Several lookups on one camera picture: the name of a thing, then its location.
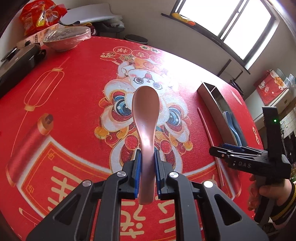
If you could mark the red festive table mat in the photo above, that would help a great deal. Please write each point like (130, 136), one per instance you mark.
(70, 120)

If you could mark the red cloth on cabinet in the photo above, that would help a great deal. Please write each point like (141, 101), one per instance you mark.
(270, 86)

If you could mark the window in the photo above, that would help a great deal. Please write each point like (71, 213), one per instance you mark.
(242, 28)

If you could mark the pink bowl with wrap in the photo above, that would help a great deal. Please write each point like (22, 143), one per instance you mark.
(64, 39)

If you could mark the right forearm striped sleeve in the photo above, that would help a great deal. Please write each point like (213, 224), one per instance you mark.
(281, 215)

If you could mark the right hand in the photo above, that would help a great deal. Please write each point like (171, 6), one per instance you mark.
(279, 192)

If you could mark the grey folded board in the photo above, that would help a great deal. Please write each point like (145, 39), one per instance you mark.
(88, 14)

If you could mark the dark stool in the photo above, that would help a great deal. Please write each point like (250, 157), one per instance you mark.
(237, 87)

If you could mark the red snack bag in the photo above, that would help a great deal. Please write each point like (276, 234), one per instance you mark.
(39, 15)

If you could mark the black trash bin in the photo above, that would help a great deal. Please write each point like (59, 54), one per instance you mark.
(136, 39)

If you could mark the pink spoon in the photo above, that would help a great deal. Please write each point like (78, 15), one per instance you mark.
(145, 113)

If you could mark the black electric cooker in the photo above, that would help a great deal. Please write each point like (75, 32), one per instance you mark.
(17, 63)

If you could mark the stainless steel utensil tray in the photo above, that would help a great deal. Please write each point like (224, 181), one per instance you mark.
(216, 104)

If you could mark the yellow item on sill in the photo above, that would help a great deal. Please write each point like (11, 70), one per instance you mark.
(183, 19)

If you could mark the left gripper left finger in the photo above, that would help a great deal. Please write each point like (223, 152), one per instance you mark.
(92, 210)

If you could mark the white cabinet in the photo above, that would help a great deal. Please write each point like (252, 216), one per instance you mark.
(255, 103)

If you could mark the blue spoon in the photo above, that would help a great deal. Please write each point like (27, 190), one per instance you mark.
(231, 124)

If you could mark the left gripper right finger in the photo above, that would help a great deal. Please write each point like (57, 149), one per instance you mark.
(202, 210)

